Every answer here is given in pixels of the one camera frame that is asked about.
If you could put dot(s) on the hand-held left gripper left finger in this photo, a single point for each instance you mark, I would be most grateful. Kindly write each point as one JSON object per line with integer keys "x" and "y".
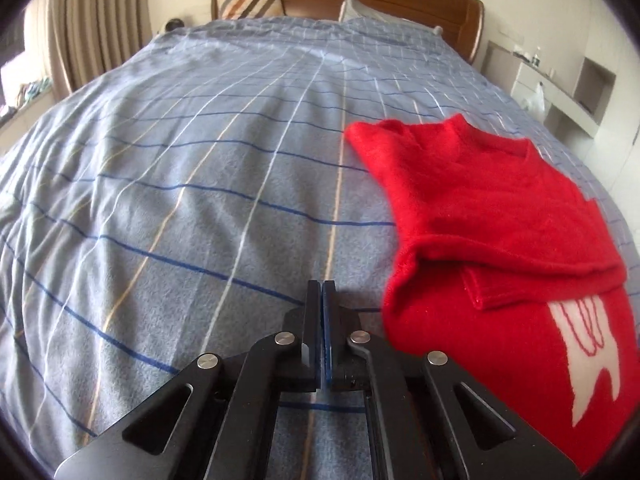
{"x": 312, "y": 320}

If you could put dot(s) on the white desk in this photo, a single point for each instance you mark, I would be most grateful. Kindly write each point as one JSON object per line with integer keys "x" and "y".
{"x": 565, "y": 100}

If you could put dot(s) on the striped cushion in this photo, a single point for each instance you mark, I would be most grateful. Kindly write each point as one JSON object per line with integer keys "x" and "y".
{"x": 250, "y": 2}

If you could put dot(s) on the red rabbit print sweater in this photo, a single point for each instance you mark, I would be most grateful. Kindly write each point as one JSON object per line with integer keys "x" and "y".
{"x": 475, "y": 200}

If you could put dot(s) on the beige curtain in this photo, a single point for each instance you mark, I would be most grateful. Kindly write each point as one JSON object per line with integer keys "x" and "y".
{"x": 95, "y": 10}

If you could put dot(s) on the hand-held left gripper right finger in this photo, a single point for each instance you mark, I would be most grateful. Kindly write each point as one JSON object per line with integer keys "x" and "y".
{"x": 327, "y": 335}

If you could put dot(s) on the blue checked bed blanket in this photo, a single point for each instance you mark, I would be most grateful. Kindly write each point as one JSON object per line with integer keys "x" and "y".
{"x": 175, "y": 185}

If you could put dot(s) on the pile of clothes on sill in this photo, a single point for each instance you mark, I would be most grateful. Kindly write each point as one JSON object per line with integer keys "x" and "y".
{"x": 32, "y": 92}

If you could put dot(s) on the grey pillow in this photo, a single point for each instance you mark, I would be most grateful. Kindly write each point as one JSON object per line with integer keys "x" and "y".
{"x": 380, "y": 15}

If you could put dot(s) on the white plastic bag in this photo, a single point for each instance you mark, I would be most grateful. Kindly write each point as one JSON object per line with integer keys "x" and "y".
{"x": 535, "y": 100}

